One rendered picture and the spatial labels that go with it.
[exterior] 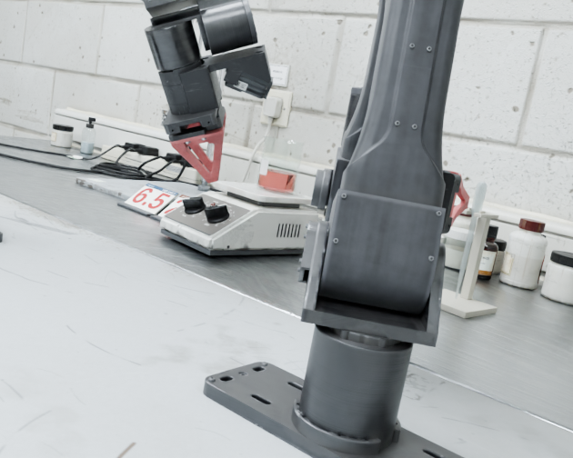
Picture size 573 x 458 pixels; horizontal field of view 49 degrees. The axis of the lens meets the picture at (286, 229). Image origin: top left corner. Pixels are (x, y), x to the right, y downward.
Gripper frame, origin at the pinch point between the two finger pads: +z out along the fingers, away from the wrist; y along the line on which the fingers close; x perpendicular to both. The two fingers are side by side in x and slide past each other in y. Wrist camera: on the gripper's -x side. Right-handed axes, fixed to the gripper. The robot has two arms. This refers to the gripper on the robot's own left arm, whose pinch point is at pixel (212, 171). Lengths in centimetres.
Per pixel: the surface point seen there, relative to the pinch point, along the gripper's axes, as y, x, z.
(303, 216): 5.4, -10.0, 12.4
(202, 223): -0.3, 3.4, 7.1
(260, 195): 2.2, -5.1, 6.1
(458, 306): -13.9, -27.5, 19.2
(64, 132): 104, 59, 20
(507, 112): 36, -50, 16
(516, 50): 41, -54, 6
